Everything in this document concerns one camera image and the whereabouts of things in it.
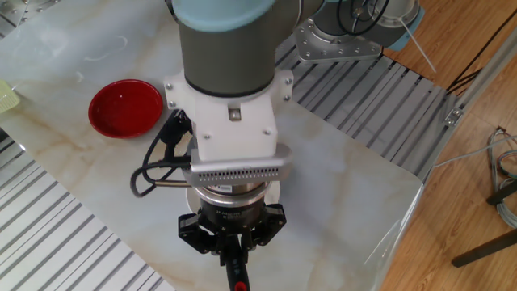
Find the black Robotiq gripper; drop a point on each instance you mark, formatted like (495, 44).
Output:
(232, 216)

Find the black ladle red accents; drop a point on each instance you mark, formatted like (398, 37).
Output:
(238, 275)

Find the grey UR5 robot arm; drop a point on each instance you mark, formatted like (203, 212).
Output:
(226, 60)

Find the white ceramic bowl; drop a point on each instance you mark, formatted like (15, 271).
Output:
(274, 194)

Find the red bowl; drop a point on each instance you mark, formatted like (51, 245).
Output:
(125, 109)

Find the silver force torque sensor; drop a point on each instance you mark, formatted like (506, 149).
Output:
(232, 198)

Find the marble pattern table mat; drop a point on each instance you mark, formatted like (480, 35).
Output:
(343, 182)

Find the black furniture leg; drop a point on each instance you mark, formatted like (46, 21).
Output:
(484, 248)
(505, 194)

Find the yellow green plastic basket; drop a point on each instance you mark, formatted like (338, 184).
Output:
(8, 99)

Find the white zip tie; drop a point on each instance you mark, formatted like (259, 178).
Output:
(418, 44)

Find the silver screwed plate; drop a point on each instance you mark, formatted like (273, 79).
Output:
(16, 16)

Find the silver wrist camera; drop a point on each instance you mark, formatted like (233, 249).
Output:
(242, 165)

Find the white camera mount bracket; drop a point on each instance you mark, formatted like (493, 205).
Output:
(234, 137)

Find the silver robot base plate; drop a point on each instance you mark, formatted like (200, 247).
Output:
(339, 52)

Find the steel corner bracket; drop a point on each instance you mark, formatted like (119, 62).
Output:
(453, 117)

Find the aluminium frame beam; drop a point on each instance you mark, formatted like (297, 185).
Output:
(484, 91)

